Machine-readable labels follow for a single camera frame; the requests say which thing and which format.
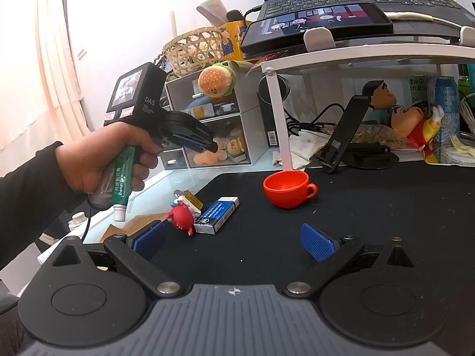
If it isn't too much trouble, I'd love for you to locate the blue and red figurine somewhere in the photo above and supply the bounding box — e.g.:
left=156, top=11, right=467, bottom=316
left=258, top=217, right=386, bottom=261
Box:
left=167, top=200, right=203, bottom=236

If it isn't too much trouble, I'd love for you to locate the green white tube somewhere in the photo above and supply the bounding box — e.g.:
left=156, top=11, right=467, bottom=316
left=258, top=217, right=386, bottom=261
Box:
left=89, top=145, right=135, bottom=222

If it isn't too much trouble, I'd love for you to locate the clear drawer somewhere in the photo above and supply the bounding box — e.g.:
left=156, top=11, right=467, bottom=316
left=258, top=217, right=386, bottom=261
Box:
left=183, top=114, right=251, bottom=168

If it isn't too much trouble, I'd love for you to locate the black-sleeved left forearm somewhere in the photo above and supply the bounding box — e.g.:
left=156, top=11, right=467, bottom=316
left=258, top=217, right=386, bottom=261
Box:
left=0, top=142, right=85, bottom=268

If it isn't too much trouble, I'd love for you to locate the white drawer organizer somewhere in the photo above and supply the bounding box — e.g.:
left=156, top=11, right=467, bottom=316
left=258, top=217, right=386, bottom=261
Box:
left=161, top=61, right=268, bottom=170

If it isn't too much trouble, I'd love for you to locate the person's left hand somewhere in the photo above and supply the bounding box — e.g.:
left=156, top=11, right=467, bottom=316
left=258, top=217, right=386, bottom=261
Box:
left=55, top=122, right=164, bottom=194

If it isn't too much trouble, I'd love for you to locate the red plastic cup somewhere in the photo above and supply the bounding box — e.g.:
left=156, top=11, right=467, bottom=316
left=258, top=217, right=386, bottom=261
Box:
left=262, top=170, right=318, bottom=209

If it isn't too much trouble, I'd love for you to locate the blue white card box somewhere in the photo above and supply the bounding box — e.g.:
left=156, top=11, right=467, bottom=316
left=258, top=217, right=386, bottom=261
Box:
left=194, top=196, right=240, bottom=235

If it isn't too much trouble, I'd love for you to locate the clear water bottle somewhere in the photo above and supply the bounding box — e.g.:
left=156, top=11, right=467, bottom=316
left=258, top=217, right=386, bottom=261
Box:
left=68, top=211, right=88, bottom=231

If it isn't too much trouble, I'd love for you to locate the woven bamboo basket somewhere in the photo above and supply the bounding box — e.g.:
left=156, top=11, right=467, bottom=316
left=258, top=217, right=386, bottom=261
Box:
left=163, top=27, right=225, bottom=77

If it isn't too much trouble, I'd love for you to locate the hanging burger plush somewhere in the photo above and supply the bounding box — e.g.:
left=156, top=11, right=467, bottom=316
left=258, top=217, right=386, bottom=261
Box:
left=198, top=63, right=237, bottom=98

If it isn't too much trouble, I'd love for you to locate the black phone stand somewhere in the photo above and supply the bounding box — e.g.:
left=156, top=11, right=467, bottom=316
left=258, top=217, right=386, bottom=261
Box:
left=316, top=95, right=371, bottom=174

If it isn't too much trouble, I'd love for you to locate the white crumpled paper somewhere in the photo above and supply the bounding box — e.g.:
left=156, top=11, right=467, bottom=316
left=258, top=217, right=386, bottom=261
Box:
left=289, top=130, right=330, bottom=170

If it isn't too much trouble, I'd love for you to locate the brown bear figurine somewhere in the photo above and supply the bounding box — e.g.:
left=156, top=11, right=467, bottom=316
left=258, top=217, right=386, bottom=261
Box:
left=226, top=137, right=246, bottom=157

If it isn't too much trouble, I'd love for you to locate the yellow cartoon mug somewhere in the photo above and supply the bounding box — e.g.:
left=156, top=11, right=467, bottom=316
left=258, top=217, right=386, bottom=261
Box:
left=218, top=20, right=251, bottom=61

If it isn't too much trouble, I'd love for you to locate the black desk mat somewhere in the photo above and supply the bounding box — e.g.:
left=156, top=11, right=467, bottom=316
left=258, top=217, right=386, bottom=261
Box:
left=152, top=162, right=474, bottom=355

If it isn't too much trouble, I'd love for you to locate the black smartphone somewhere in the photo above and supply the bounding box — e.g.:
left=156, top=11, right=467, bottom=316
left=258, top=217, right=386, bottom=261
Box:
left=240, top=2, right=394, bottom=59

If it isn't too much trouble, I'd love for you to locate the cartoon boy doll green shirt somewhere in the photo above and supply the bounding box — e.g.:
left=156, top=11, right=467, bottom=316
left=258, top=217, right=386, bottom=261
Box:
left=362, top=80, right=397, bottom=125

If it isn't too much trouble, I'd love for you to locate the cartoon boy doll red shirt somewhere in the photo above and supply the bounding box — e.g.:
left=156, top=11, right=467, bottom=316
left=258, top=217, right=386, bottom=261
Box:
left=390, top=105, right=444, bottom=164

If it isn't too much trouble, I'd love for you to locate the white laptop stand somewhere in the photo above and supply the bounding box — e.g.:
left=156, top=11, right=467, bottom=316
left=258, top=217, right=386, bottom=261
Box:
left=260, top=27, right=474, bottom=170

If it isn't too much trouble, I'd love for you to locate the blue drink can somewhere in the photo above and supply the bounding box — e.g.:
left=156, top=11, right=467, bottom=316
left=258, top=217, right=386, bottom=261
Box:
left=434, top=76, right=460, bottom=143

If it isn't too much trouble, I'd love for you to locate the black laptop charging cable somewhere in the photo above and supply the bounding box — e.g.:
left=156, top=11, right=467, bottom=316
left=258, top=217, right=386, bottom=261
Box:
left=283, top=103, right=346, bottom=137

